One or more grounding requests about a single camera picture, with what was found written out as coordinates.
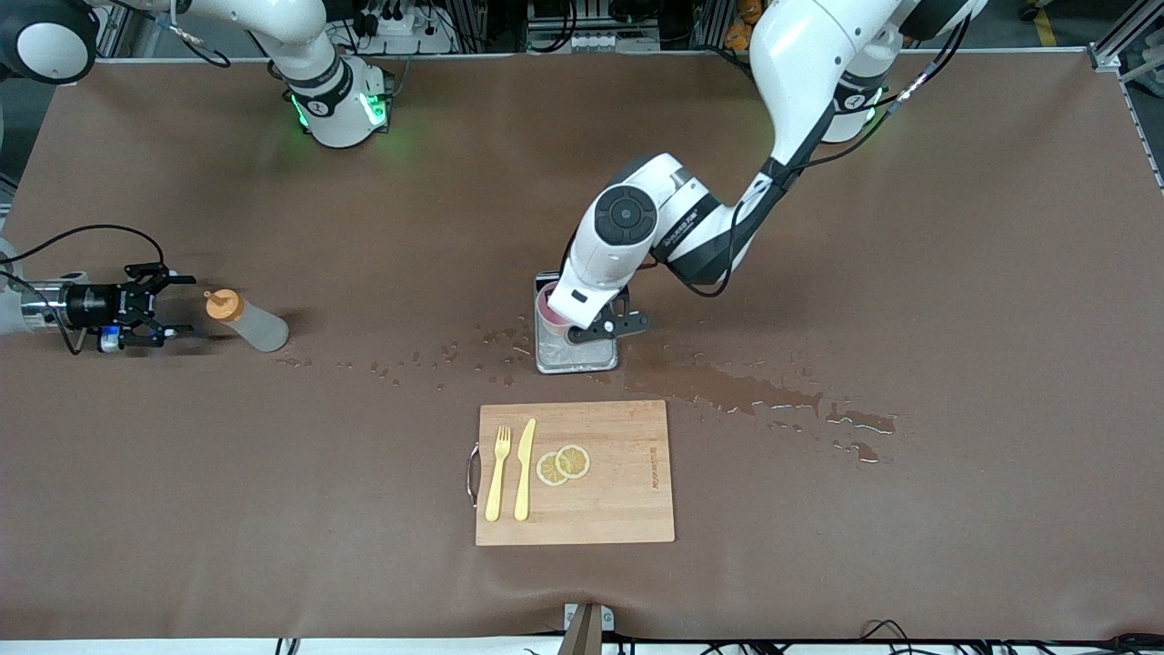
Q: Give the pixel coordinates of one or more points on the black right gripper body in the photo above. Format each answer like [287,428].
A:
[94,305]

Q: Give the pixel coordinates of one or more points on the pink plastic cup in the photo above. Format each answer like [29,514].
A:
[548,307]

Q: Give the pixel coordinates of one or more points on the translucent sauce bottle orange cap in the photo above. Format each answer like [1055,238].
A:
[259,329]

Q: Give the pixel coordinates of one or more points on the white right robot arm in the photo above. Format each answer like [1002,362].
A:
[336,109]

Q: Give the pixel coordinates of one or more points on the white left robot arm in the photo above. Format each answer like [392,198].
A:
[800,55]

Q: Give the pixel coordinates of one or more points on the silver digital kitchen scale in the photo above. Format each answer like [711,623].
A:
[564,357]

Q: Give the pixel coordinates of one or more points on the brown liquid puddle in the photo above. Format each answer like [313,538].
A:
[727,387]

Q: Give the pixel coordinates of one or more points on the dried lemon slice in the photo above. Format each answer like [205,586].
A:
[547,471]
[574,460]

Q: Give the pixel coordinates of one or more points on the yellow plastic knife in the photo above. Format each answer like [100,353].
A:
[524,473]

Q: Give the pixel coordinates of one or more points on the wooden cutting board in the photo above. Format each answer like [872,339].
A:
[627,509]

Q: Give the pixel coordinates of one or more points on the yellow plastic fork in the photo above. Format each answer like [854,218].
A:
[494,496]

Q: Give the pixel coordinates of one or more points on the white socket box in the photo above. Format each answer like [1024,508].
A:
[591,41]

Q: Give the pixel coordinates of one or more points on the orange snack bags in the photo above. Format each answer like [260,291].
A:
[741,27]

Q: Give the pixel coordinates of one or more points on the white power strip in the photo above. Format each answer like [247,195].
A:
[405,27]

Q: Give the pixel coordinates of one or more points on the metal table edge bracket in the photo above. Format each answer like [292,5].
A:
[587,632]

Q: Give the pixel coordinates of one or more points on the aluminium frame profile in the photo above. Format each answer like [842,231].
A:
[1103,58]

